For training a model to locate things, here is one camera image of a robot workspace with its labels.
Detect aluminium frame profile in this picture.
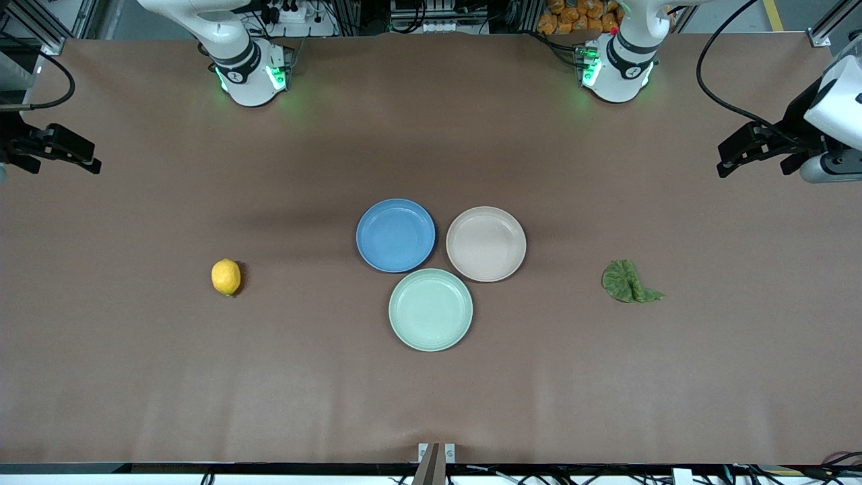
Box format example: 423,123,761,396
807,0,862,48
0,0,92,56

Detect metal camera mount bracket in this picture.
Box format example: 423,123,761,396
412,442,457,485

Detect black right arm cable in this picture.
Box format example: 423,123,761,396
0,39,76,110

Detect blue plate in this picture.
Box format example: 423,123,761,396
356,198,437,273

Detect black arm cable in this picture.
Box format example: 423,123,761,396
0,39,76,110
696,0,812,139

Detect white power strip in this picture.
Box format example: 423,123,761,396
259,0,337,38

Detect bag of orange fruit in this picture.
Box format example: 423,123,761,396
536,0,624,36

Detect light green plate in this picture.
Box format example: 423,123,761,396
388,268,474,352

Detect yellow lemon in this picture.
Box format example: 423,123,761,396
211,259,242,297

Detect beige plate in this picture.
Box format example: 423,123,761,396
445,205,527,283

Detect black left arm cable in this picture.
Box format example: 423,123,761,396
696,0,812,139

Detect green lettuce leaf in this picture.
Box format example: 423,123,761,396
601,259,666,304

